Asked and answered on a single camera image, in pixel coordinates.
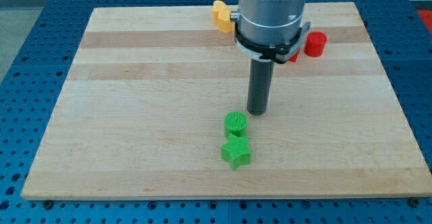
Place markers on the green star block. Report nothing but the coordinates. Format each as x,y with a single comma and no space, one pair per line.
236,151

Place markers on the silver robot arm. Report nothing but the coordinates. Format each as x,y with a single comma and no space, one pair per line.
269,22

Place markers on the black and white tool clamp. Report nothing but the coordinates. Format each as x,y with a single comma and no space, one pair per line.
275,53

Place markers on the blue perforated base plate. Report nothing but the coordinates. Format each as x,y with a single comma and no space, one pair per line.
30,89

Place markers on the green cylinder block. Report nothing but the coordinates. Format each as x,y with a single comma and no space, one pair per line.
235,123

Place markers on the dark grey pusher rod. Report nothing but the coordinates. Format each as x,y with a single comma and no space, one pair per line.
259,86

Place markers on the wooden board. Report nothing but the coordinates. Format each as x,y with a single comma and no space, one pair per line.
140,116

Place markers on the red cylinder block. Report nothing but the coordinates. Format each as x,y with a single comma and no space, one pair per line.
315,44

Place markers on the yellow heart block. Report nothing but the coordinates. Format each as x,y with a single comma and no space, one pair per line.
216,8

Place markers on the red star block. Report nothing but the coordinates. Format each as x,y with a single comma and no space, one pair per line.
294,57

